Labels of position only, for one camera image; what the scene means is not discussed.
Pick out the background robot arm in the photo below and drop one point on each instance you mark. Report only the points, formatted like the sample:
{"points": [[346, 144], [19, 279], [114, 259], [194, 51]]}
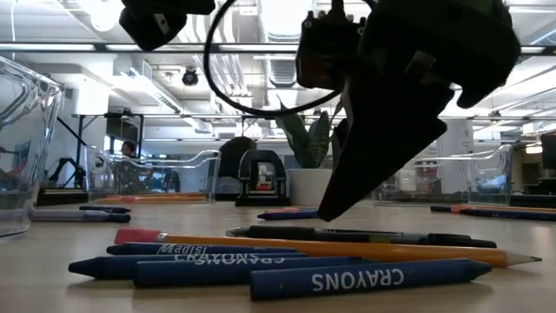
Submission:
{"points": [[80, 178]]}

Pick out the green snake plant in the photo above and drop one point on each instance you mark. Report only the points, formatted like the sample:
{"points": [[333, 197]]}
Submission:
{"points": [[304, 143]]}

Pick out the clear plastic bin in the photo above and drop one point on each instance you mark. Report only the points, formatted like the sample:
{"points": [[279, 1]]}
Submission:
{"points": [[26, 174], [104, 174], [491, 182]]}

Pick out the black ceiling spotlight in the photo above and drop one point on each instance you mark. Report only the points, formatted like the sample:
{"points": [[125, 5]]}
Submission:
{"points": [[189, 78]]}

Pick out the black arch stand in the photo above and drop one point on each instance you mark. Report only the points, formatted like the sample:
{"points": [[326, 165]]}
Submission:
{"points": [[262, 155]]}

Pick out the black background rig frame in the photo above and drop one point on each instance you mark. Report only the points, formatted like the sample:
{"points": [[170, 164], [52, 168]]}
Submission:
{"points": [[141, 135]]}

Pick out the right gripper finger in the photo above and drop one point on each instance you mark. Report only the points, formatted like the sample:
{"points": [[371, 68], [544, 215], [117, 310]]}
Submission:
{"points": [[382, 143]]}

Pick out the black aluminium table frame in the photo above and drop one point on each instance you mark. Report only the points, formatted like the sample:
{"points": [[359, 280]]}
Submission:
{"points": [[61, 197]]}

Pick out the black monitor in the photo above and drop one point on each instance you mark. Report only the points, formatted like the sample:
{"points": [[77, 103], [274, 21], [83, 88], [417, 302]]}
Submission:
{"points": [[549, 152]]}

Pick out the pale barrel pen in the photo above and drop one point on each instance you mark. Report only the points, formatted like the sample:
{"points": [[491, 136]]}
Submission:
{"points": [[65, 216]]}

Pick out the black rig crossbar with lights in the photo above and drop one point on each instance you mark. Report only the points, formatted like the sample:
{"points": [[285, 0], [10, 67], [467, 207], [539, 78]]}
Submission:
{"points": [[100, 48]]}

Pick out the pens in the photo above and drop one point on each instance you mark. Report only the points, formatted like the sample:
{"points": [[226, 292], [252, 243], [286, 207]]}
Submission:
{"points": [[512, 215]]}

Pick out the black pen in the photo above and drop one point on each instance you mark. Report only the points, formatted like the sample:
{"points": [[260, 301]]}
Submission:
{"points": [[347, 237]]}

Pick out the white plant pot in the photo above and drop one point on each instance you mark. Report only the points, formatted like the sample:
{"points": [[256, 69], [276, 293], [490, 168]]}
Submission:
{"points": [[306, 187]]}

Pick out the silver ventilation duct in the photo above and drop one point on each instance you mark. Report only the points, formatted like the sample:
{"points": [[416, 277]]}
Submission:
{"points": [[278, 21]]}

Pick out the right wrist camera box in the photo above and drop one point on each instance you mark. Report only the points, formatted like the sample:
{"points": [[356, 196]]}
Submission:
{"points": [[326, 48]]}

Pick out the person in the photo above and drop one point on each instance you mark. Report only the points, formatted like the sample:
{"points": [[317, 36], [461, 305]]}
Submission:
{"points": [[128, 148], [236, 156]]}

